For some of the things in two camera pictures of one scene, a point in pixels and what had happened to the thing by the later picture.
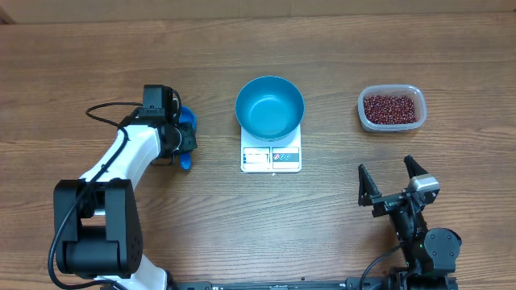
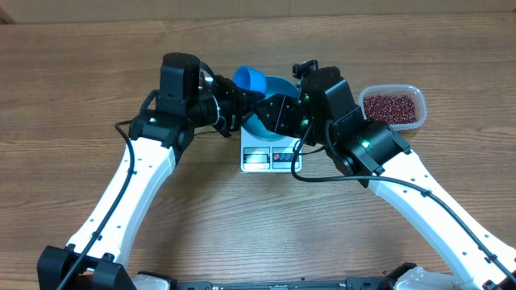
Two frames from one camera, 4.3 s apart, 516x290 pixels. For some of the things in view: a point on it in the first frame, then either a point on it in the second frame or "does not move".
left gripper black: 189,139 to 235,100
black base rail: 353,283 does not move
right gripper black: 368,192 to 280,119
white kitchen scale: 278,156 does not move
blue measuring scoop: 187,114 to 246,77
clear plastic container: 391,107 does not move
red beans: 382,109 does not move
